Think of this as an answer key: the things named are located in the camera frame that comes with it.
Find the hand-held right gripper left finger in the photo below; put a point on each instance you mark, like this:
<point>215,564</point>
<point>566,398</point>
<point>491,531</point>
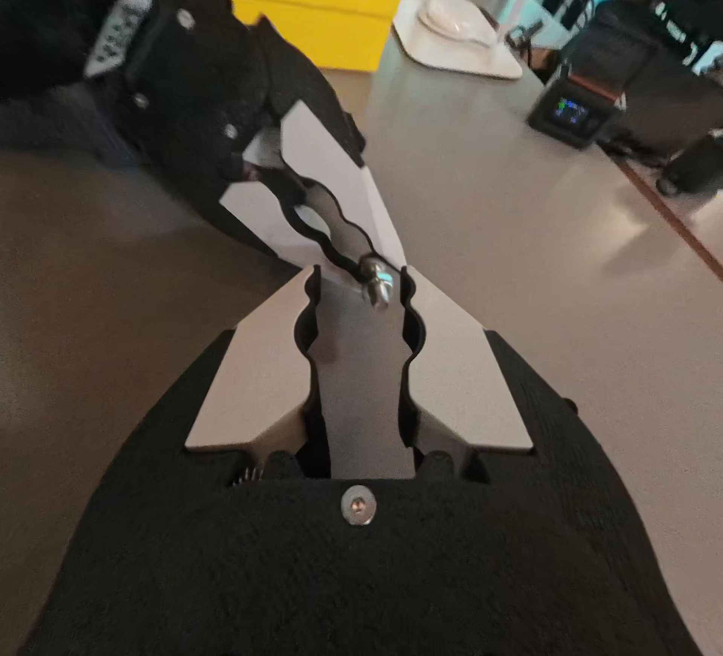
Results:
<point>254,385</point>

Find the yellow plastic bin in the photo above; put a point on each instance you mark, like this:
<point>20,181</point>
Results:
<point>310,1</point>

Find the steel hex bolt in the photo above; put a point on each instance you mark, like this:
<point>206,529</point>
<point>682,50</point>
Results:
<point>379,280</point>

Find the black charger box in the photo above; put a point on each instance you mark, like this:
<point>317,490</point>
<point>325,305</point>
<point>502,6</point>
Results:
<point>695,165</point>

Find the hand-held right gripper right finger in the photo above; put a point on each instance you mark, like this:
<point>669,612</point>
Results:
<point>469,385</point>

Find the black label printer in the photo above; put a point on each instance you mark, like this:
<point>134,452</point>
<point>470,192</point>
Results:
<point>576,108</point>

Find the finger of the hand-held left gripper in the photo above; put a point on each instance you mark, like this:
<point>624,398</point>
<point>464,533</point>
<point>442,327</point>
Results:
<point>339,170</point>
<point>262,221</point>

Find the wooden instruction board stand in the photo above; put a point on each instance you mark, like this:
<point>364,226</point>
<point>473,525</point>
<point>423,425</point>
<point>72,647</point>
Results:
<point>452,52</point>

